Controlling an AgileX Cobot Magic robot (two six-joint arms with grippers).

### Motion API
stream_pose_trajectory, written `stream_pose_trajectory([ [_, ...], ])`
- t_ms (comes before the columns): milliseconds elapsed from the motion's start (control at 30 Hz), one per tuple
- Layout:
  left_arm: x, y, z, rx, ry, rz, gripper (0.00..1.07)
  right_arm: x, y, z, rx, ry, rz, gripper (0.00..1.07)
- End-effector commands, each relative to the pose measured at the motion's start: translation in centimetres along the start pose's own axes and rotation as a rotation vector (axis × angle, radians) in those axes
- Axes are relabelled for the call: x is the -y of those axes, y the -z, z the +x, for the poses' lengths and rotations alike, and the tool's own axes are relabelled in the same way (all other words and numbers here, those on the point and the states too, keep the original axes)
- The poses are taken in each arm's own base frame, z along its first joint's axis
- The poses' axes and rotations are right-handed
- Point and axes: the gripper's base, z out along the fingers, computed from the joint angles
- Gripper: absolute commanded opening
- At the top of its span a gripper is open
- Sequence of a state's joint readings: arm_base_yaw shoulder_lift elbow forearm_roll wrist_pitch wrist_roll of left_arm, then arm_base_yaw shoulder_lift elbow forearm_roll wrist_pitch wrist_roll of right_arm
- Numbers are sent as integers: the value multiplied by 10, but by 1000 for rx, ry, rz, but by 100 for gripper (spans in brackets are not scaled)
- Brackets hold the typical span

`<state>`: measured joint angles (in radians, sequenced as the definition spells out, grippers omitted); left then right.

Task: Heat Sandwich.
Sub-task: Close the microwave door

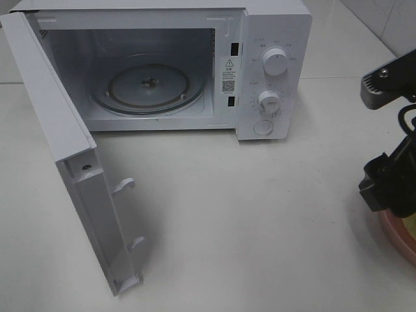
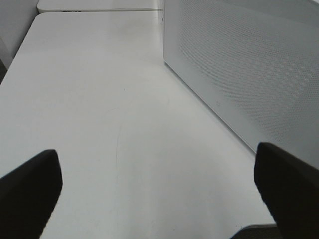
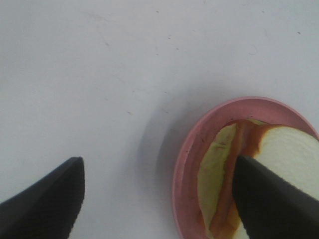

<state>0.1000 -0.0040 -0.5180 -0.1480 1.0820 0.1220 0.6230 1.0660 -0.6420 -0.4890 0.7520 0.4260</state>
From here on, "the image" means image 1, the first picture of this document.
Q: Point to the white microwave oven body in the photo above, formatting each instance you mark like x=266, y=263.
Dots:
x=90, y=39

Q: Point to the glass microwave turntable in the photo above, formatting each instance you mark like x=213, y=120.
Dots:
x=148, y=89

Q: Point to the white timer knob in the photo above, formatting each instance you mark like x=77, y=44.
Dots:
x=269, y=102

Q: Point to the white bread sandwich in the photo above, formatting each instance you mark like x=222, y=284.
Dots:
x=410, y=225

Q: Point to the round white door button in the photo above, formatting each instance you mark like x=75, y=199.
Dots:
x=263, y=127

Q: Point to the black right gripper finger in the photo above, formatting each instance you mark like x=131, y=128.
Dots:
x=376, y=187

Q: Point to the pink round plate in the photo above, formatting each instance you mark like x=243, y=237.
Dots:
x=395, y=231

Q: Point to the upper white power knob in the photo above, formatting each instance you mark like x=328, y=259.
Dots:
x=275, y=61

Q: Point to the white microwave door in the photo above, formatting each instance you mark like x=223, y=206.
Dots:
x=73, y=149

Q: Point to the white warning label sticker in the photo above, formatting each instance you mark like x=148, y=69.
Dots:
x=228, y=75

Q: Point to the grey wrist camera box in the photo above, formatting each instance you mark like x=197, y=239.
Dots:
x=389, y=82

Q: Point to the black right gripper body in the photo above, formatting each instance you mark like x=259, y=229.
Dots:
x=402, y=178

